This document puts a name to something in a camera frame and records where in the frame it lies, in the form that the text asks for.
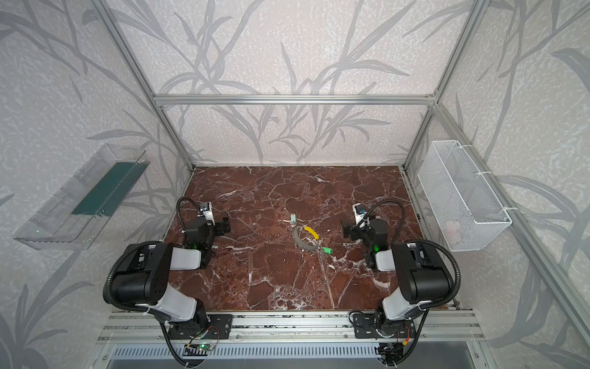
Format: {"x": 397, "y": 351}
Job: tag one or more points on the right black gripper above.
{"x": 353, "y": 231}

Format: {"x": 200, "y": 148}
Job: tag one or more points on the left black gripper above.
{"x": 221, "y": 225}

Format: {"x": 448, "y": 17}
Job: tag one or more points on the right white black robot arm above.
{"x": 428, "y": 277}

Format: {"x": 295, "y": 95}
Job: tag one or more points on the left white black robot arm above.
{"x": 138, "y": 281}

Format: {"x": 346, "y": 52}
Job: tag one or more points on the pink object in basket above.
{"x": 452, "y": 232}

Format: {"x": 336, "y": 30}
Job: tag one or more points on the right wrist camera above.
{"x": 360, "y": 211}

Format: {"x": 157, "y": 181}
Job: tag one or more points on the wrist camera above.
{"x": 360, "y": 211}
{"x": 206, "y": 210}

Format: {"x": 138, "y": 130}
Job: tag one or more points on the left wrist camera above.
{"x": 206, "y": 210}

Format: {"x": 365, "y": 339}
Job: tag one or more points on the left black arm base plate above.
{"x": 214, "y": 327}

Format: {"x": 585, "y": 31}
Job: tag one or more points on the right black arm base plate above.
{"x": 374, "y": 325}

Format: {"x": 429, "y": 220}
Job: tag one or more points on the white wire mesh basket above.
{"x": 458, "y": 190}

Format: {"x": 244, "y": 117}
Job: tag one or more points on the aluminium front rail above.
{"x": 292, "y": 327}

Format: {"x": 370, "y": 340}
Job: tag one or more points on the clear plastic wall bin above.
{"x": 73, "y": 218}

